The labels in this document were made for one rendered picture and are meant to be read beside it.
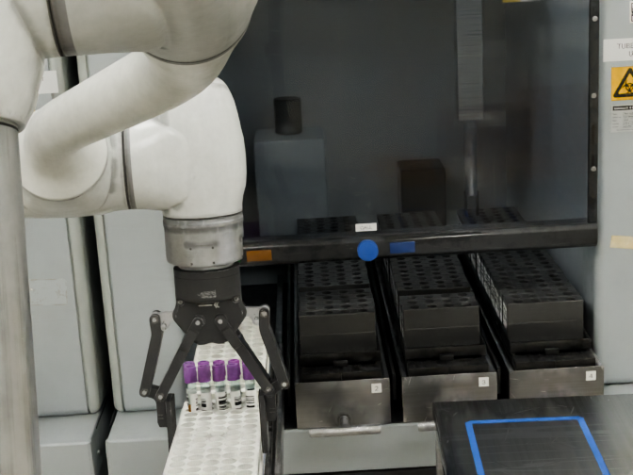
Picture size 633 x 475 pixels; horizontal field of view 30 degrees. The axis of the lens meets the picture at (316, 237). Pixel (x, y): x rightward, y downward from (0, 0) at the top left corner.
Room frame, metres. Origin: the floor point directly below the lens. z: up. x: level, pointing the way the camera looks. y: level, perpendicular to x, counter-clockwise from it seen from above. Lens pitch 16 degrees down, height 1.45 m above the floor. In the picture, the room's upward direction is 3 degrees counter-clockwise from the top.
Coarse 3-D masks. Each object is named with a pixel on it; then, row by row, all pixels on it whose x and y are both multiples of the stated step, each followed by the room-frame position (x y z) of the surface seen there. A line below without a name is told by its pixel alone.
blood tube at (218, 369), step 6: (216, 366) 1.35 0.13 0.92; (222, 366) 1.35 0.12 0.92; (216, 372) 1.34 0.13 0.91; (222, 372) 1.35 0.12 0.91; (216, 378) 1.34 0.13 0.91; (222, 378) 1.34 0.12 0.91; (216, 384) 1.34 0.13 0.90; (222, 384) 1.34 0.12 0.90; (216, 390) 1.34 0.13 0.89; (222, 390) 1.34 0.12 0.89; (216, 396) 1.34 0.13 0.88; (222, 396) 1.34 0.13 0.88; (216, 402) 1.34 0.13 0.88; (222, 402) 1.34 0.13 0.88; (222, 408) 1.34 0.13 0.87
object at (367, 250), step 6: (366, 240) 1.61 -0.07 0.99; (372, 240) 1.62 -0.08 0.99; (360, 246) 1.61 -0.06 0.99; (366, 246) 1.61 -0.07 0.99; (372, 246) 1.61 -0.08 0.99; (360, 252) 1.61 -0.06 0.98; (366, 252) 1.61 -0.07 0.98; (372, 252) 1.61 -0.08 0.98; (378, 252) 1.61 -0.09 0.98; (366, 258) 1.61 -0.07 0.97; (372, 258) 1.61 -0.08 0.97
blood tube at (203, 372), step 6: (198, 366) 1.35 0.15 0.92; (204, 366) 1.36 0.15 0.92; (198, 372) 1.35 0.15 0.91; (204, 372) 1.34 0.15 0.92; (198, 378) 1.35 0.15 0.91; (204, 378) 1.34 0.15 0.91; (210, 378) 1.35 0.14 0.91; (204, 384) 1.34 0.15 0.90; (204, 390) 1.34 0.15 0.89; (210, 390) 1.35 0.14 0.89; (204, 396) 1.34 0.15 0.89; (210, 396) 1.34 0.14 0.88; (204, 402) 1.34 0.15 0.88; (210, 402) 1.34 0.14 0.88; (204, 408) 1.34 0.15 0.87; (210, 408) 1.34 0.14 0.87
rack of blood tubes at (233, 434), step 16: (192, 416) 1.33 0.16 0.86; (208, 416) 1.32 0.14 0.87; (224, 416) 1.31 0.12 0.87; (240, 416) 1.31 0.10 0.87; (256, 416) 1.31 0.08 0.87; (176, 432) 1.26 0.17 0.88; (192, 432) 1.26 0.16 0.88; (208, 432) 1.26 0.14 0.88; (224, 432) 1.25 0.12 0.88; (240, 432) 1.25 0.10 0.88; (256, 432) 1.25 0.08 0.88; (176, 448) 1.22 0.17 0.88; (192, 448) 1.21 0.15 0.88; (208, 448) 1.20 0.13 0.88; (224, 448) 1.20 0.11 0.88; (240, 448) 1.20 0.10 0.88; (256, 448) 1.20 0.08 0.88; (176, 464) 1.17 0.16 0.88; (192, 464) 1.17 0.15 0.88; (208, 464) 1.17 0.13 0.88; (224, 464) 1.15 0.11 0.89; (240, 464) 1.15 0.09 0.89; (256, 464) 1.15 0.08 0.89
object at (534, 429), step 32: (448, 416) 1.39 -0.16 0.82; (480, 416) 1.38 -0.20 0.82; (512, 416) 1.38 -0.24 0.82; (544, 416) 1.37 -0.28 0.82; (576, 416) 1.37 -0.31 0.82; (608, 416) 1.36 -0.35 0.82; (448, 448) 1.30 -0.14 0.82; (480, 448) 1.29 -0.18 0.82; (512, 448) 1.29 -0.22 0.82; (544, 448) 1.28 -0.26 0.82; (576, 448) 1.28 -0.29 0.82; (608, 448) 1.27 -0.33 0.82
